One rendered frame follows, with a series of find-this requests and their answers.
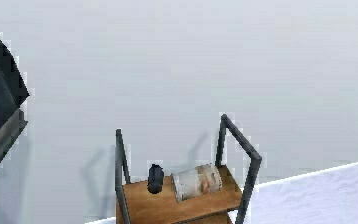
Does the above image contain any black pump canister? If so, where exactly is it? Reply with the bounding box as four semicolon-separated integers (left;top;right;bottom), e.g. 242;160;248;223
147;163;165;195

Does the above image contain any wooden shelf with grey frame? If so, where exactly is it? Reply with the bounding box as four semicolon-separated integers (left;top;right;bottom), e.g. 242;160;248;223
114;113;263;224

